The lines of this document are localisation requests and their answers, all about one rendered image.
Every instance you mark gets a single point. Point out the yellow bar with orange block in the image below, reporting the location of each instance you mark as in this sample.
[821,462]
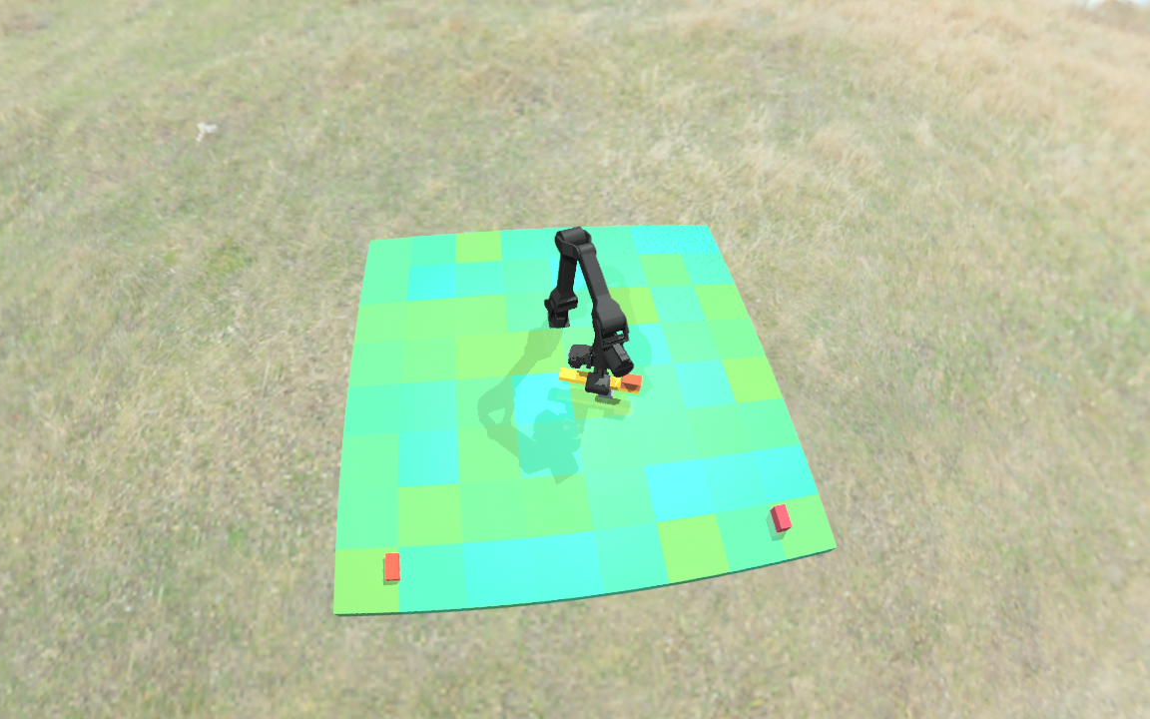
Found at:
[630,383]

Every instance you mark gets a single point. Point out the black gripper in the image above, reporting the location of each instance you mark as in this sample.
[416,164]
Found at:
[598,381]

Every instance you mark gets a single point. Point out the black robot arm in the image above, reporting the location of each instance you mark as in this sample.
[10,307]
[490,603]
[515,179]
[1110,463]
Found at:
[574,245]

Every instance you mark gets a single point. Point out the orange rectangular block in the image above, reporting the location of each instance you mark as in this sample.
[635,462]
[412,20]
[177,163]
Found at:
[392,566]

